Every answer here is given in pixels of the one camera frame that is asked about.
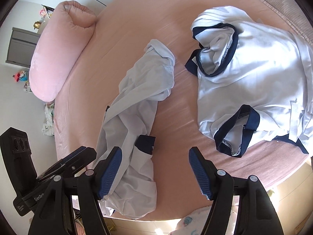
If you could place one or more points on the white rack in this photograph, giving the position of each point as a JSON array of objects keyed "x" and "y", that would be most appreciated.
[{"x": 28, "y": 87}]

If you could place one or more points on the pink rolled quilt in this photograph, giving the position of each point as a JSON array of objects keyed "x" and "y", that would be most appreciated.
[{"x": 61, "y": 46}]

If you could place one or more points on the pile of white clothes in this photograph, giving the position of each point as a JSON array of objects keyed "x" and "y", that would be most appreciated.
[{"x": 48, "y": 118}]

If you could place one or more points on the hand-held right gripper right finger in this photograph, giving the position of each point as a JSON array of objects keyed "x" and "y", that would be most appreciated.
[{"x": 199, "y": 173}]

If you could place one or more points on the white collared shirt navy cuffs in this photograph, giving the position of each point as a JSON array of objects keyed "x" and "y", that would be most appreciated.
[{"x": 137, "y": 98}]

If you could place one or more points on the pink doll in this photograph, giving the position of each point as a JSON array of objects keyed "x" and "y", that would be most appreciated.
[{"x": 46, "y": 11}]

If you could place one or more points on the white shirt with navy trim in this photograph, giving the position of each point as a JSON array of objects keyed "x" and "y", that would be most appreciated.
[{"x": 256, "y": 73}]

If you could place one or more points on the grey door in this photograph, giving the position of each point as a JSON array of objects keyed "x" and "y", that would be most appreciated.
[{"x": 22, "y": 46}]

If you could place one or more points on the white printed fleece pajamas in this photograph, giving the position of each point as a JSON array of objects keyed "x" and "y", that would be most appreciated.
[{"x": 193, "y": 222}]

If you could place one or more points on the red plush toy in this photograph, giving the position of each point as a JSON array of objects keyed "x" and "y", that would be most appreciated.
[{"x": 21, "y": 76}]

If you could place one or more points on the gold pot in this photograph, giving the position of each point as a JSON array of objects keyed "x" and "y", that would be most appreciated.
[{"x": 36, "y": 24}]

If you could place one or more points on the bed with pink sheet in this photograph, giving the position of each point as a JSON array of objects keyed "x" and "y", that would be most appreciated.
[{"x": 146, "y": 17}]

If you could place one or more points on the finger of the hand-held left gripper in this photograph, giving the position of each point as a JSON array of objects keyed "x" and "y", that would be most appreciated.
[{"x": 73, "y": 156}]

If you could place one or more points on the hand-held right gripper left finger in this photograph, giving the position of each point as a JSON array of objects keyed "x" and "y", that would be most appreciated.
[{"x": 110, "y": 173}]

